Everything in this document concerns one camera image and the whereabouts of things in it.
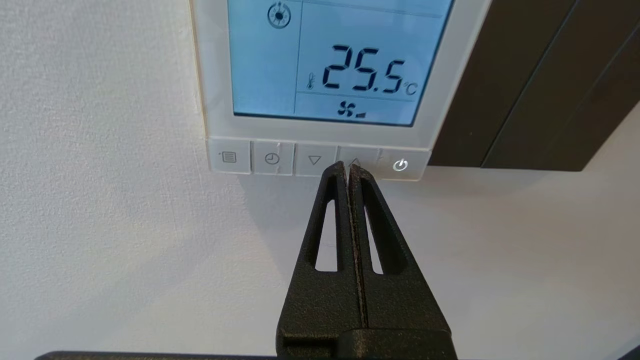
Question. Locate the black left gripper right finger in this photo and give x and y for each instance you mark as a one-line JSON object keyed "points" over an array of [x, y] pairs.
{"points": [[400, 305]]}

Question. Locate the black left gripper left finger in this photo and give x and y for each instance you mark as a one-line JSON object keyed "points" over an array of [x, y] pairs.
{"points": [[320, 310]]}

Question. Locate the white wall thermostat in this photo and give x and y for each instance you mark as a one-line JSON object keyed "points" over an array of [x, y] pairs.
{"points": [[260, 60]]}

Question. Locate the dark grey wall switch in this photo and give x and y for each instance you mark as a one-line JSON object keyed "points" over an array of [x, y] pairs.
{"points": [[525, 90]]}

